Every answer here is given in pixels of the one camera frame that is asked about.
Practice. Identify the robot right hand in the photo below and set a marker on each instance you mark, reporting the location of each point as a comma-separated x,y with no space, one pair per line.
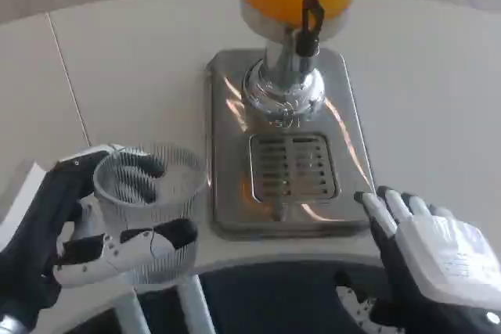
438,248

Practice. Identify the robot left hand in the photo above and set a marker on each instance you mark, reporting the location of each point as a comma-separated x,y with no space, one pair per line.
47,209

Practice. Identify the clear ribbed glass cup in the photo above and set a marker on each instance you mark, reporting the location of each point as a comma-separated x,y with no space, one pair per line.
181,201

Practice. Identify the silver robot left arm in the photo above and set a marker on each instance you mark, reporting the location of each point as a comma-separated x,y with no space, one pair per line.
9,326

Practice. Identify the steel drip tray grid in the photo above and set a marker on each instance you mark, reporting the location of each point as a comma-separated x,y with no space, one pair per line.
274,177

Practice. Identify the black dispenser tap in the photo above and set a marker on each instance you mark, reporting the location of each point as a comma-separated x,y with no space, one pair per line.
307,40

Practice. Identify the white metal frame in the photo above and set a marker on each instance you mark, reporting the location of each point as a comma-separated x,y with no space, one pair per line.
195,302

